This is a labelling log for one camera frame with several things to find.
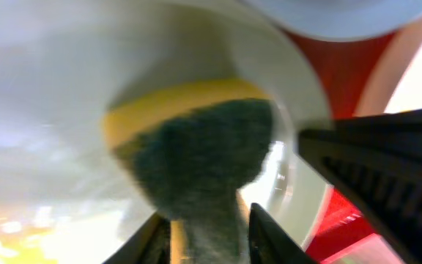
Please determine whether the light blue plate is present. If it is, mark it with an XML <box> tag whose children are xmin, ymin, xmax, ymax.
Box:
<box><xmin>245</xmin><ymin>0</ymin><xmax>422</xmax><ymax>42</ymax></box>

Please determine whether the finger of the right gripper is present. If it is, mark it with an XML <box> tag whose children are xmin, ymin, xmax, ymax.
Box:
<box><xmin>297</xmin><ymin>109</ymin><xmax>422</xmax><ymax>263</ymax></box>

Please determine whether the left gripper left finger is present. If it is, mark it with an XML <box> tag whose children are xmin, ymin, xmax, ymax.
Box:
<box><xmin>104</xmin><ymin>213</ymin><xmax>171</xmax><ymax>264</ymax></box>

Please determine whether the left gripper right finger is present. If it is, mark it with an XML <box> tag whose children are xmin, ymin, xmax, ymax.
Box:
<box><xmin>248</xmin><ymin>203</ymin><xmax>317</xmax><ymax>264</ymax></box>

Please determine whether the yellow green sponge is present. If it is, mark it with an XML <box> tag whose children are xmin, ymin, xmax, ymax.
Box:
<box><xmin>102</xmin><ymin>78</ymin><xmax>273</xmax><ymax>263</ymax></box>

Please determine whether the cream white plate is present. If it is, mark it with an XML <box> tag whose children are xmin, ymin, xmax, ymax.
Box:
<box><xmin>354</xmin><ymin>21</ymin><xmax>422</xmax><ymax>117</ymax></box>

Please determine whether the mint green plate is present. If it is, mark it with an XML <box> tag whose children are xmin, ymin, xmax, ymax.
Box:
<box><xmin>0</xmin><ymin>0</ymin><xmax>331</xmax><ymax>263</ymax></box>

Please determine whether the red plastic tray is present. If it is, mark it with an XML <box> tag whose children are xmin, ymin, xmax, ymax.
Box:
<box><xmin>280</xmin><ymin>7</ymin><xmax>422</xmax><ymax>264</ymax></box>

